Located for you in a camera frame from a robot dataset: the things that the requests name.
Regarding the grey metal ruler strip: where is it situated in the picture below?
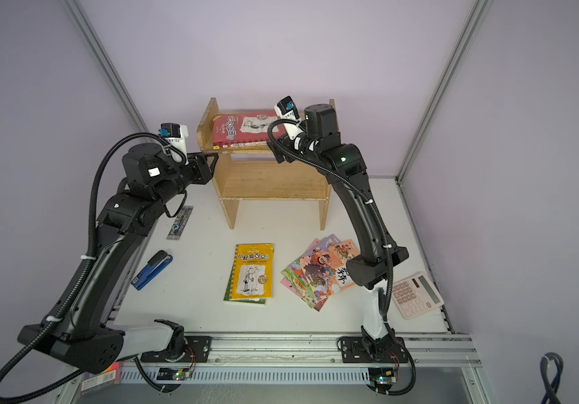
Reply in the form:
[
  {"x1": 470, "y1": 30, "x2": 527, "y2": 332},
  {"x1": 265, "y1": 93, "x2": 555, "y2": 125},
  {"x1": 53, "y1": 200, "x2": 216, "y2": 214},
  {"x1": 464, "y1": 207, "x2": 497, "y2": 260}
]
[{"x1": 167, "y1": 206, "x2": 193, "y2": 240}]

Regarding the red wimpy kid book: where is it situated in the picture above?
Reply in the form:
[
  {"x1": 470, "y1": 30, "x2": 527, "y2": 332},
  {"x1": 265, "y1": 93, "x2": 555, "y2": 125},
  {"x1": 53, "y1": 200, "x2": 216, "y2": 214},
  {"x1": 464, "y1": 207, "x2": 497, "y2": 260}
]
[{"x1": 212, "y1": 111, "x2": 278, "y2": 146}]

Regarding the black cable bundle at corner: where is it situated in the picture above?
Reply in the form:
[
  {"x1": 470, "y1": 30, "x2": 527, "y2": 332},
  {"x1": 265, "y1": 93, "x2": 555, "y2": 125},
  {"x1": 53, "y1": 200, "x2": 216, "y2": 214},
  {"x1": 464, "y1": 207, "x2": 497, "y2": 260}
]
[{"x1": 540, "y1": 352, "x2": 565, "y2": 404}]

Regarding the left controller circuit board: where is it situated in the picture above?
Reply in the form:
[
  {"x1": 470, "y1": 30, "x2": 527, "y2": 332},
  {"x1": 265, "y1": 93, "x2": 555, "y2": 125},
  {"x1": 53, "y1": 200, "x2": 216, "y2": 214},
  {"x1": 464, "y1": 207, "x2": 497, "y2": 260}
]
[{"x1": 156, "y1": 368, "x2": 193, "y2": 382}]

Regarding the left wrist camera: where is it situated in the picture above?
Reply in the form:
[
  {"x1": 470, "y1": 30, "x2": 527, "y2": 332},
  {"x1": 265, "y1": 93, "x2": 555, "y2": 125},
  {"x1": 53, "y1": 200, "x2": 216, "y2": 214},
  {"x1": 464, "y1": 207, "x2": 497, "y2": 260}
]
[{"x1": 159, "y1": 123, "x2": 188, "y2": 157}]

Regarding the green pink bottom comic book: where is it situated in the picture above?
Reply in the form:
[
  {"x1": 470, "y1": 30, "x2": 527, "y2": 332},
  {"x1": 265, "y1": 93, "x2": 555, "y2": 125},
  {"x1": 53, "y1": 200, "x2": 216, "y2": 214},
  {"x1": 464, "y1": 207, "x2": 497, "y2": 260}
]
[{"x1": 280, "y1": 261, "x2": 325, "y2": 311}]

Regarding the orange Chinese comic book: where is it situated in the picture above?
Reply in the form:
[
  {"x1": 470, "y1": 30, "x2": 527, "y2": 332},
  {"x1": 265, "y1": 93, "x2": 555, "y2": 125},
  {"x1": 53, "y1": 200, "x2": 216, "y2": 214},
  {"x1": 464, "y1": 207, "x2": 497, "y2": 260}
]
[{"x1": 328, "y1": 240, "x2": 359, "y2": 293}]

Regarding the pink calculator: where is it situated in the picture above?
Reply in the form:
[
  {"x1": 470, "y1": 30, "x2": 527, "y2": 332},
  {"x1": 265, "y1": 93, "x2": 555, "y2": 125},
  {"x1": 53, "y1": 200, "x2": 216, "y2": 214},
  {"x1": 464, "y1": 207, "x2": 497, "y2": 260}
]
[{"x1": 391, "y1": 272, "x2": 444, "y2": 320}]

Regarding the wooden two-tier bookshelf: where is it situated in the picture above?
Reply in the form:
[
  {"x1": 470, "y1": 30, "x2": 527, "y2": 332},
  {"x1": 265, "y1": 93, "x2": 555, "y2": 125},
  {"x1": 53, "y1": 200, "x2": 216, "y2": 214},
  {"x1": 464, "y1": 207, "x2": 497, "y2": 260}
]
[{"x1": 197, "y1": 98, "x2": 331, "y2": 231}]

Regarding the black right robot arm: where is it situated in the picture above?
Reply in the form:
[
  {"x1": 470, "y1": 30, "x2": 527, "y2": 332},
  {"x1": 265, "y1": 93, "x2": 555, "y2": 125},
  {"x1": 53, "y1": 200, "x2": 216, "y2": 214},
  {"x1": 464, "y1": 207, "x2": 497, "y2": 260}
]
[{"x1": 267, "y1": 96, "x2": 410, "y2": 361}]

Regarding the white slotted cable duct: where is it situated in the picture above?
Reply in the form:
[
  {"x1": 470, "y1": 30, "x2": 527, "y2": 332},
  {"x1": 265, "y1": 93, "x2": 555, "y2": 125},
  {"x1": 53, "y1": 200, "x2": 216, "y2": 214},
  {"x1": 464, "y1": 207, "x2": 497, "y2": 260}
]
[{"x1": 145, "y1": 367, "x2": 370, "y2": 385}]

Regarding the yellow green-edged wimpy kid book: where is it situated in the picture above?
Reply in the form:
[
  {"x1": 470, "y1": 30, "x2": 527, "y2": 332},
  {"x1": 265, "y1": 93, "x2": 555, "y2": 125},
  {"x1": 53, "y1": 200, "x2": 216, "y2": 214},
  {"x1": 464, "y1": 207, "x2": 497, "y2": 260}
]
[{"x1": 223, "y1": 243, "x2": 274, "y2": 305}]

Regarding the pack of coloured highlighters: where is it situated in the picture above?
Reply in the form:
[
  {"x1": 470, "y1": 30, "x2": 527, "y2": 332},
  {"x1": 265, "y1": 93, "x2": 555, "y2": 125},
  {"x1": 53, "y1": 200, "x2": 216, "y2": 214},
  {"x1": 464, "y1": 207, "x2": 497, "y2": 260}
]
[{"x1": 80, "y1": 362, "x2": 121, "y2": 396}]

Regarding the controller circuit board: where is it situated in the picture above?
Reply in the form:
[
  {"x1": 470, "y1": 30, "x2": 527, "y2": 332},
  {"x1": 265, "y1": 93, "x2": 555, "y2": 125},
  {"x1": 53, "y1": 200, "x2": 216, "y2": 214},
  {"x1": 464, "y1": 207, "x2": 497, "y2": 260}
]
[
  {"x1": 156, "y1": 368, "x2": 193, "y2": 382},
  {"x1": 368, "y1": 367, "x2": 398, "y2": 385}
]

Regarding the blue stapler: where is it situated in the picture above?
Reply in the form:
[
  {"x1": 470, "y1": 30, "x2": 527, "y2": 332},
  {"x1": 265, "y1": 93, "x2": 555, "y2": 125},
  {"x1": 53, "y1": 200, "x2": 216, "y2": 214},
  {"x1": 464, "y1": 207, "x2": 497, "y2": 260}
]
[{"x1": 131, "y1": 250, "x2": 173, "y2": 291}]

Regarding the right controller circuit board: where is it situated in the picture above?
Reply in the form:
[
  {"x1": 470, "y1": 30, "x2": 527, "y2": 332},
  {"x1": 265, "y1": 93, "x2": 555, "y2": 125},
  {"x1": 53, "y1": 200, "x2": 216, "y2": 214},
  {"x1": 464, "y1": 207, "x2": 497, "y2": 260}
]
[{"x1": 368, "y1": 367, "x2": 398, "y2": 385}]

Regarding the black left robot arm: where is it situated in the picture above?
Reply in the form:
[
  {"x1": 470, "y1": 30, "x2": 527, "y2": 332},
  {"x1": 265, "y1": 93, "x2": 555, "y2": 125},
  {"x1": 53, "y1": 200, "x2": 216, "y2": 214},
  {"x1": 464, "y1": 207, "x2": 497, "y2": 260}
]
[{"x1": 0, "y1": 130, "x2": 219, "y2": 403}]

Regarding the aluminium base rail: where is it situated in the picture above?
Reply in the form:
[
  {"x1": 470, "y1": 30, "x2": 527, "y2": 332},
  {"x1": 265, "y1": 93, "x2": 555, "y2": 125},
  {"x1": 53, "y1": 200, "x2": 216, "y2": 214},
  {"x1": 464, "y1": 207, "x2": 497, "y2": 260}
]
[{"x1": 197, "y1": 333, "x2": 482, "y2": 368}]

